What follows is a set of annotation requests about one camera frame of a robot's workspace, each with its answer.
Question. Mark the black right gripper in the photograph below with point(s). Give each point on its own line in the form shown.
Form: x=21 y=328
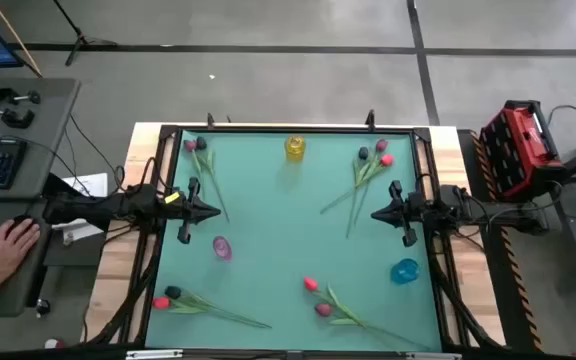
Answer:
x=408 y=211

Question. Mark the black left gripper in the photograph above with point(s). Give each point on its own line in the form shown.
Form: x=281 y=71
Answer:
x=185 y=210

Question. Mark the red artificial tulip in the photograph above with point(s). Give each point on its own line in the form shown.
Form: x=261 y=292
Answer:
x=161 y=302
x=310 y=284
x=387 y=160

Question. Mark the green artificial flower stem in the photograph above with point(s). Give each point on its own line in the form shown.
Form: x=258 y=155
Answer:
x=363 y=152

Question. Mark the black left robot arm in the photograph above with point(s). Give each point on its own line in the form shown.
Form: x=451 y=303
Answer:
x=118 y=206

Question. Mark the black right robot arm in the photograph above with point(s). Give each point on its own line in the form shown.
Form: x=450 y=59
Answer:
x=493 y=215

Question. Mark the pink ribbed glass vase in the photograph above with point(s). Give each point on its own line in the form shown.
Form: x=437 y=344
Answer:
x=222 y=248

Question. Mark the blue glass vase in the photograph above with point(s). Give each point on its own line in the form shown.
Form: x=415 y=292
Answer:
x=404 y=271

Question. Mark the yellow glass vase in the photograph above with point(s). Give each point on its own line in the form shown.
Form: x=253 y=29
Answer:
x=295 y=148

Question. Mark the teal table mat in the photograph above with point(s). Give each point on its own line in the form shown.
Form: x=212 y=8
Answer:
x=278 y=210

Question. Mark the white paper sheets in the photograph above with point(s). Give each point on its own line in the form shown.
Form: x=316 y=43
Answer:
x=93 y=185

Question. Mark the black stand with hazard stripes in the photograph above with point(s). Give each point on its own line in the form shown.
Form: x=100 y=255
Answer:
x=493 y=280

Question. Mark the black slanted bar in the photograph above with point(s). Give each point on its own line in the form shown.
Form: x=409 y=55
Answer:
x=60 y=182

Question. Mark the red and black tool box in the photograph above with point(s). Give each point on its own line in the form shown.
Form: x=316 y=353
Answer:
x=518 y=145

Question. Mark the grey desk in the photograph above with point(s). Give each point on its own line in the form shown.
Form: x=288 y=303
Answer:
x=43 y=150

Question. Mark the black round knob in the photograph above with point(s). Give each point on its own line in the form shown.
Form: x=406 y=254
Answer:
x=43 y=306

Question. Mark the black computer mouse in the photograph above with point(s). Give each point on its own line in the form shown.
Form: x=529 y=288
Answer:
x=16 y=218

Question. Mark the red and white ball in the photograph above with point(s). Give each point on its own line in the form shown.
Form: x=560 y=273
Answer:
x=54 y=344

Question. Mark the person's hand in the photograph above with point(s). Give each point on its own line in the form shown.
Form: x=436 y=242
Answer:
x=5 y=252

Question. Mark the black screw clamp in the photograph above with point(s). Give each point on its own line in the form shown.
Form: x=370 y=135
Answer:
x=3 y=95
x=15 y=119

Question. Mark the black tripod stand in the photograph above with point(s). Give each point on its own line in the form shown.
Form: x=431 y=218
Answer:
x=80 y=40

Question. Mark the wooden stick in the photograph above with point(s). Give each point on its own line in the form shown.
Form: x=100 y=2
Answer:
x=15 y=37

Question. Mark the black frame clamp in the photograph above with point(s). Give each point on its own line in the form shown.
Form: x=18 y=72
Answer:
x=210 y=120
x=369 y=119

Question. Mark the black table frame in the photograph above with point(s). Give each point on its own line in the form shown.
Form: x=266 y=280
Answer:
x=288 y=128

